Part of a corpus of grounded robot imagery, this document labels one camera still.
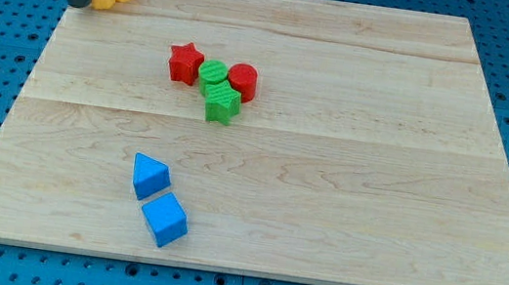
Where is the green star block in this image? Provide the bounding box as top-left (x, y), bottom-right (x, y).
top-left (204, 80), bottom-right (241, 125)

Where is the red star block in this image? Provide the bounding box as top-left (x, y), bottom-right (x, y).
top-left (168, 43), bottom-right (205, 86)

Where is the wooden board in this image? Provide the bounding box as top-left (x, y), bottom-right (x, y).
top-left (0, 0), bottom-right (509, 285)

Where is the red cylinder block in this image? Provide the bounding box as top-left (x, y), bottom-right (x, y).
top-left (228, 62), bottom-right (259, 102)

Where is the green cylinder block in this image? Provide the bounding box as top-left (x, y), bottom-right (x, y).
top-left (198, 60), bottom-right (229, 97)

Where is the blue triangle block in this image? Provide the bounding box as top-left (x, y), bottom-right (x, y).
top-left (132, 152), bottom-right (171, 200)

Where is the blue cube block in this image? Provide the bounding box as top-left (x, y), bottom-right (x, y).
top-left (142, 192), bottom-right (188, 247)

